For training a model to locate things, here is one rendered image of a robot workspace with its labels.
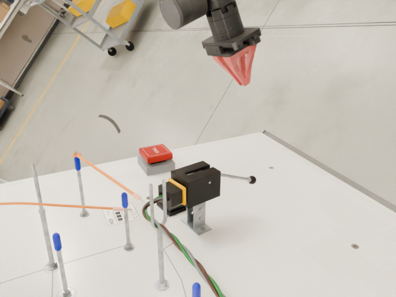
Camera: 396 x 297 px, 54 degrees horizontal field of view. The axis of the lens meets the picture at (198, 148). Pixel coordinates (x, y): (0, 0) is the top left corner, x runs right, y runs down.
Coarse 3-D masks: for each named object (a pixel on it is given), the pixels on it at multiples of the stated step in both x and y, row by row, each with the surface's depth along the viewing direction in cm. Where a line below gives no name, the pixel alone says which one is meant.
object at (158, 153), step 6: (162, 144) 75; (144, 150) 73; (150, 150) 73; (156, 150) 73; (162, 150) 73; (168, 150) 73; (144, 156) 71; (150, 156) 71; (156, 156) 71; (162, 156) 71; (168, 156) 72; (150, 162) 71; (156, 162) 72
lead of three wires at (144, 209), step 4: (160, 196) 51; (156, 200) 51; (144, 204) 49; (148, 204) 49; (144, 208) 47; (144, 212) 46; (144, 216) 45; (148, 216) 44; (148, 220) 44; (156, 220) 43; (156, 224) 42; (160, 224) 42
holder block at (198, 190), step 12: (180, 168) 55; (192, 168) 55; (204, 168) 55; (180, 180) 52; (192, 180) 51; (204, 180) 52; (216, 180) 54; (192, 192) 52; (204, 192) 53; (216, 192) 55; (192, 204) 53
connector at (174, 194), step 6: (174, 180) 54; (168, 186) 52; (174, 186) 52; (162, 192) 52; (168, 192) 51; (174, 192) 51; (180, 192) 51; (168, 198) 51; (174, 198) 51; (180, 198) 52; (168, 204) 52; (174, 204) 51
